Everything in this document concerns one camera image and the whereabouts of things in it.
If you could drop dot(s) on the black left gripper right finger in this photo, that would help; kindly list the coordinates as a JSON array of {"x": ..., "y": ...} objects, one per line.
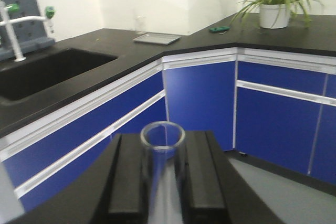
[{"x": 214, "y": 191}]

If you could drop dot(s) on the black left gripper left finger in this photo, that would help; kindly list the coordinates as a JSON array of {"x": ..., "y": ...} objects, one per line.
[{"x": 109, "y": 191}]

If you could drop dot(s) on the glass test tube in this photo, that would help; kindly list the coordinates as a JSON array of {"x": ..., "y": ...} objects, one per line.
[{"x": 163, "y": 162}]

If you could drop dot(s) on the grey metal tray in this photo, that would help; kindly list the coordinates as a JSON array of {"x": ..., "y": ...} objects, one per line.
[{"x": 158, "y": 39}]

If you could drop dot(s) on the blue lab cabinet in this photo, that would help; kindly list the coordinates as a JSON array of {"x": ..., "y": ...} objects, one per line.
[{"x": 277, "y": 106}]

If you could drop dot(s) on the black lab sink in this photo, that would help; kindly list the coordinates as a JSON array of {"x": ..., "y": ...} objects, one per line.
[{"x": 28, "y": 77}]

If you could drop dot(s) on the green small tool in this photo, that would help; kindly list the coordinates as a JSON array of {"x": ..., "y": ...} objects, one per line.
[{"x": 221, "y": 29}]

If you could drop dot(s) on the glass beaker on counter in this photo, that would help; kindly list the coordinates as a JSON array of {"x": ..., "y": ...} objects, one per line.
[{"x": 140, "y": 25}]

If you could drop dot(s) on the white plant pot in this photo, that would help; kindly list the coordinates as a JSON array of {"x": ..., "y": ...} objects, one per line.
[{"x": 274, "y": 16}]

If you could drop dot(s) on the grey pegboard drying rack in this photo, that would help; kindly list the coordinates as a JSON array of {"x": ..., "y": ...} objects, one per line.
[{"x": 23, "y": 28}]

